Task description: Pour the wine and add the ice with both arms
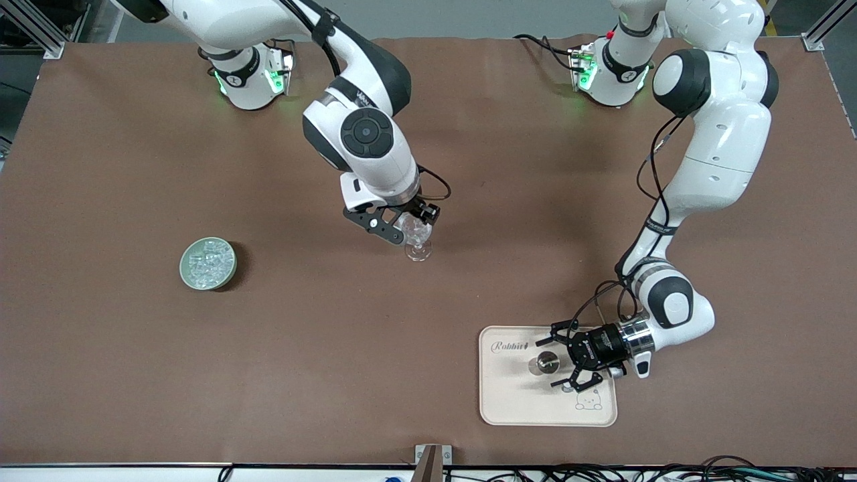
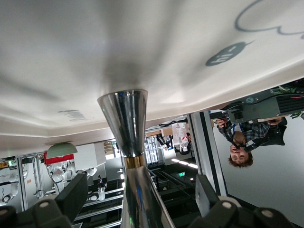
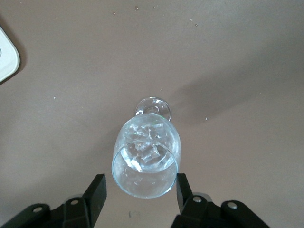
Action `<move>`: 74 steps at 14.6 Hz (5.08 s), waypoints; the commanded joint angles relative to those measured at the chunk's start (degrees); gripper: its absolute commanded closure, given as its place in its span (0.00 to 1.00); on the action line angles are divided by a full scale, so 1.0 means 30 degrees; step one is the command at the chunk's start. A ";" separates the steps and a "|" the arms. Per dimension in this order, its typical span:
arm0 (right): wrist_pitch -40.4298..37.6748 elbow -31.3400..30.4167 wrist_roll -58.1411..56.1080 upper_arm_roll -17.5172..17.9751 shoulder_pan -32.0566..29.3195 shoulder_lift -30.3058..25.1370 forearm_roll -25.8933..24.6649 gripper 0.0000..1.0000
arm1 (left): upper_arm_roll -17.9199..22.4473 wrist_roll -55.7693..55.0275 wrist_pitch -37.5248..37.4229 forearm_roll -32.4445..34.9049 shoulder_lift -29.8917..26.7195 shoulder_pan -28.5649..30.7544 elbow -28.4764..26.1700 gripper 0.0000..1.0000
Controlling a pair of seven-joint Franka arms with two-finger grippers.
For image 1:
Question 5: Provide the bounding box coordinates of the silver metal jigger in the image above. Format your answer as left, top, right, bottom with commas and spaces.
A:
528, 350, 562, 377

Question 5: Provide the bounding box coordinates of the cream rabbit print tray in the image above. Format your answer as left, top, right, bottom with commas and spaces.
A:
479, 326, 618, 428

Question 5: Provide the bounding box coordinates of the clear wine glass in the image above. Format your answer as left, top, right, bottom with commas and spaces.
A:
397, 211, 434, 262

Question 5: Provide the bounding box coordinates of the pile of clear ice cubes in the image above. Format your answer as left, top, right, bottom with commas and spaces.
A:
187, 241, 232, 287

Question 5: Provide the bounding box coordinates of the metal base connector panel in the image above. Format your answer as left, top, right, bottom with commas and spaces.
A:
569, 46, 598, 92
268, 48, 297, 96

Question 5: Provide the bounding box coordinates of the green round bowl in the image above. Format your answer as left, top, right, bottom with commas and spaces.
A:
179, 237, 238, 291

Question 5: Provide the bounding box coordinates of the brown table cloth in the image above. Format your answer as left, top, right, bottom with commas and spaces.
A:
0, 35, 857, 467

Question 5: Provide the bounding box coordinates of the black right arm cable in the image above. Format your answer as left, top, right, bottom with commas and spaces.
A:
275, 0, 453, 202

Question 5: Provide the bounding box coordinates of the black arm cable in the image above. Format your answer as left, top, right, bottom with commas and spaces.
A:
569, 114, 687, 335
275, 0, 453, 202

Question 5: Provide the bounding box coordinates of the black cable bundle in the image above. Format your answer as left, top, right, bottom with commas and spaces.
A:
442, 455, 857, 482

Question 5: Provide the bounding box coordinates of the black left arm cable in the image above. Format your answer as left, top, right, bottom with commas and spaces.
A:
569, 114, 687, 335

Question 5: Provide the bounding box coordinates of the brown camera post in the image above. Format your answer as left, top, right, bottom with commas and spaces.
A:
416, 447, 443, 482

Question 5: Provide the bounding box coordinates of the aluminium workcell frame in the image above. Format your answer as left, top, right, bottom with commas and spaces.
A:
0, 0, 68, 60
802, 0, 857, 53

